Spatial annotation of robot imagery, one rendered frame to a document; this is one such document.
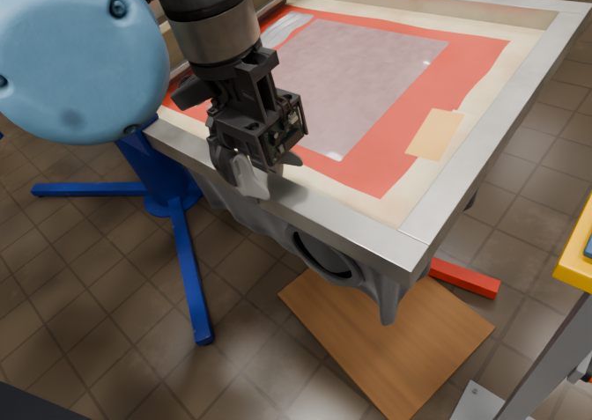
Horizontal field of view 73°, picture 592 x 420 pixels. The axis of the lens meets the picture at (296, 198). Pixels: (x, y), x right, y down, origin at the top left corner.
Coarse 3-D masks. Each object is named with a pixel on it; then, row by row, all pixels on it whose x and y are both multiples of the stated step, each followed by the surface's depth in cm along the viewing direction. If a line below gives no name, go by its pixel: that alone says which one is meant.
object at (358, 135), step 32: (320, 96) 68; (352, 96) 66; (384, 96) 65; (320, 128) 62; (352, 128) 61; (384, 128) 60; (416, 128) 58; (320, 160) 58; (352, 160) 56; (384, 160) 55; (384, 192) 52
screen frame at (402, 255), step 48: (384, 0) 83; (432, 0) 77; (480, 0) 72; (528, 0) 68; (528, 96) 53; (192, 144) 60; (480, 144) 49; (288, 192) 50; (432, 192) 46; (336, 240) 46; (384, 240) 43; (432, 240) 42
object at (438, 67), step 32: (320, 32) 83; (352, 32) 80; (384, 32) 78; (416, 32) 75; (448, 32) 73; (288, 64) 77; (320, 64) 74; (352, 64) 72; (384, 64) 70; (416, 64) 69; (448, 64) 67; (480, 64) 65; (416, 96) 63; (448, 96) 62
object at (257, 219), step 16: (192, 176) 89; (208, 192) 92; (224, 192) 83; (224, 208) 96; (240, 208) 85; (256, 208) 78; (256, 224) 87; (272, 224) 79; (288, 224) 71; (288, 240) 76; (304, 240) 75; (320, 240) 69; (304, 256) 76; (320, 256) 74; (336, 256) 70; (320, 272) 76; (336, 272) 74; (352, 272) 66; (368, 272) 65; (368, 288) 75
